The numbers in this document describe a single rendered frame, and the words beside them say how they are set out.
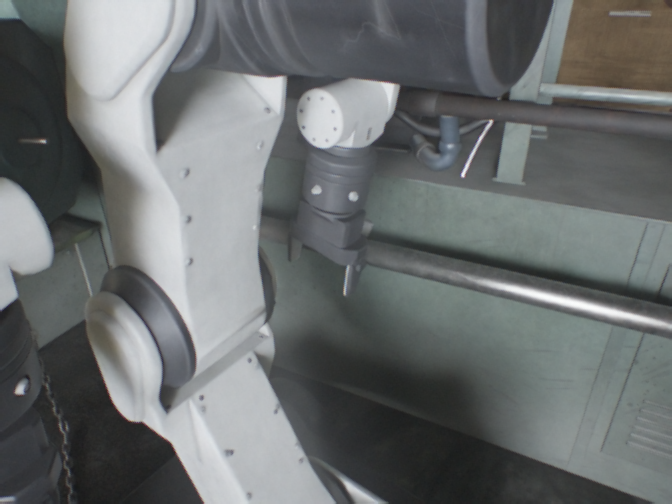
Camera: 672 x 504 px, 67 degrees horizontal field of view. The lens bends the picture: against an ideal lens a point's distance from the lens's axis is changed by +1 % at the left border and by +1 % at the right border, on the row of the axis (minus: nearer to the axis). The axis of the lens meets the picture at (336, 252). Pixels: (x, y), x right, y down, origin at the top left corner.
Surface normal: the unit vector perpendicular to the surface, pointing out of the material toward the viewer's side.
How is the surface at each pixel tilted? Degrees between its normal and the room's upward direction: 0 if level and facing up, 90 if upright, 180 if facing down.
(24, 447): 102
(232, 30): 107
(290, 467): 60
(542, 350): 90
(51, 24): 72
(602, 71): 90
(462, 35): 112
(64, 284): 90
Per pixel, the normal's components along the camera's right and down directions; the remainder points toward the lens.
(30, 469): 0.15, -0.79
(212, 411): 0.69, -0.18
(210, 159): 0.80, 0.44
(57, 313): 0.90, 0.22
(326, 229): -0.59, 0.40
